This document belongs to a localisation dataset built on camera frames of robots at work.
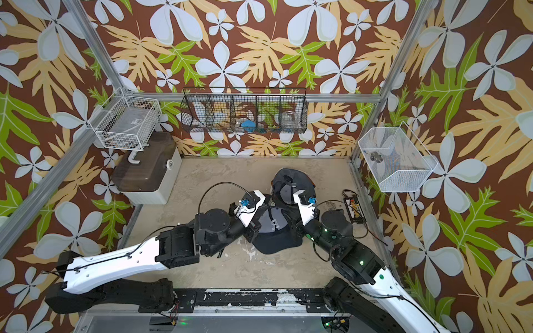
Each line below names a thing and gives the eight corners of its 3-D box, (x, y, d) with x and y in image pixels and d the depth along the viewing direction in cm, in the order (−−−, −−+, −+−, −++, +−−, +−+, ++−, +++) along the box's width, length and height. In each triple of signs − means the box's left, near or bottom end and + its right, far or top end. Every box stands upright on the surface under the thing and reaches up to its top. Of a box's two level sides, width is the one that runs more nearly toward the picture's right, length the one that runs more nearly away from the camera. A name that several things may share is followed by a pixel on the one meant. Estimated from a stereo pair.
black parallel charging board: (348, 223, 99) (351, 219, 95) (340, 193, 110) (342, 189, 106) (363, 223, 99) (366, 219, 95) (353, 193, 110) (356, 189, 106)
